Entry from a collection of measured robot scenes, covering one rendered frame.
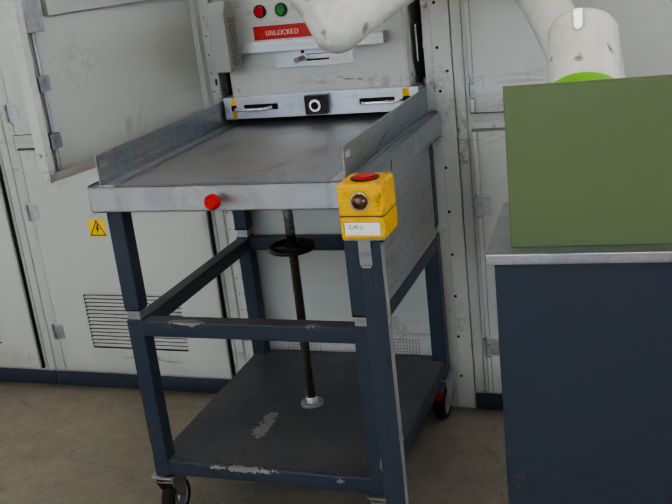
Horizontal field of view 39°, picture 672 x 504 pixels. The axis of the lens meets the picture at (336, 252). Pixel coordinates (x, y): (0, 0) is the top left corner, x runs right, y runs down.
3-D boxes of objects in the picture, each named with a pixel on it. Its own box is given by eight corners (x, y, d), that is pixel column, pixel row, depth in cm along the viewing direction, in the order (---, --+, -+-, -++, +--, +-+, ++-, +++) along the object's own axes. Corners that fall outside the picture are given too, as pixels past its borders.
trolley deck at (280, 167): (365, 208, 182) (362, 178, 180) (92, 212, 203) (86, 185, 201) (441, 134, 242) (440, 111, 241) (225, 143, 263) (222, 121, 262)
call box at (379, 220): (386, 241, 158) (380, 182, 155) (341, 241, 160) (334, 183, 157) (398, 226, 165) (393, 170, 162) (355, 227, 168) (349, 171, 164)
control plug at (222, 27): (231, 72, 239) (221, 1, 233) (214, 73, 240) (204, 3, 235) (244, 67, 246) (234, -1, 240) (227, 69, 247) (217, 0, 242)
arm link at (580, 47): (627, 129, 174) (623, 45, 182) (618, 81, 161) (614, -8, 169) (556, 137, 179) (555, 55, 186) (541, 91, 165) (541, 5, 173)
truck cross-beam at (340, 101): (419, 110, 236) (417, 86, 235) (226, 120, 255) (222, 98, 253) (424, 106, 241) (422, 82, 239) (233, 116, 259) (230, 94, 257)
